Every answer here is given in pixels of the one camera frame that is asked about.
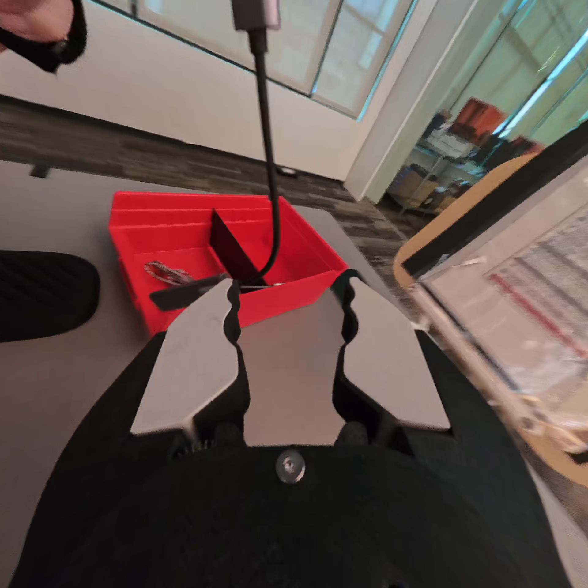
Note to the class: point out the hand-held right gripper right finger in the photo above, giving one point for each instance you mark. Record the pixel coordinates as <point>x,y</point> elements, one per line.
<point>390,363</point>

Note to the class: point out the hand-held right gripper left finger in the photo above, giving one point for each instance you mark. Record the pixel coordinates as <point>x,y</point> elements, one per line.
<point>193,363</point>

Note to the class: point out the red plastic bin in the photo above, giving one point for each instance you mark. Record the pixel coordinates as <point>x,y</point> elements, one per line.
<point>294,257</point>

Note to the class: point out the person's left hand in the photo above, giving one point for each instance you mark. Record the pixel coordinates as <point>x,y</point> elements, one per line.
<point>32,18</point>

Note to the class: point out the black flat plastic piece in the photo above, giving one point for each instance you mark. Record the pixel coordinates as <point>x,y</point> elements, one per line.
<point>183,293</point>

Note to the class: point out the black bin divider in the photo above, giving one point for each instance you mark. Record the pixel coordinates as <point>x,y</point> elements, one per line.
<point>232,250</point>

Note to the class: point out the black rounded textured pad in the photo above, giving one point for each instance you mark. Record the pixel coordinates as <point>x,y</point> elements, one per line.
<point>41,294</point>

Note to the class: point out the wooden-edged curved desk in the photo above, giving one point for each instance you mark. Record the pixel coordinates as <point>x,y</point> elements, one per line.
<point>477,216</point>

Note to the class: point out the storage shelf with boxes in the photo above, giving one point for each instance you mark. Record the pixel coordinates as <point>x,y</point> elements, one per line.
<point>454,151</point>

